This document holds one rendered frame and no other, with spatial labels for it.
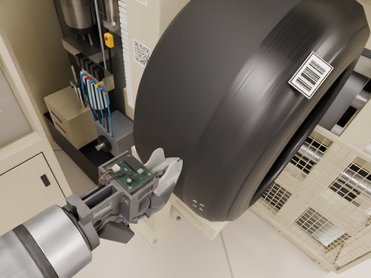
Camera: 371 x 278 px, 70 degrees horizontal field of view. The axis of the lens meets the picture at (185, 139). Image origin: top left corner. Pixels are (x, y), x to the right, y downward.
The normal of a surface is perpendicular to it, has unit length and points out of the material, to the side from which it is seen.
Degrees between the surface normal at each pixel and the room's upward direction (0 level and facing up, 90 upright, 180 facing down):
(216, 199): 88
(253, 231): 0
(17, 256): 11
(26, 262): 25
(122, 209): 83
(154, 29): 90
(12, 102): 90
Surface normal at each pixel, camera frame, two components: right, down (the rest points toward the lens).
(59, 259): 0.63, -0.13
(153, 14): -0.68, 0.51
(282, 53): -0.06, -0.15
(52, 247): 0.51, -0.35
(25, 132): 0.73, 0.55
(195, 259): 0.09, -0.66
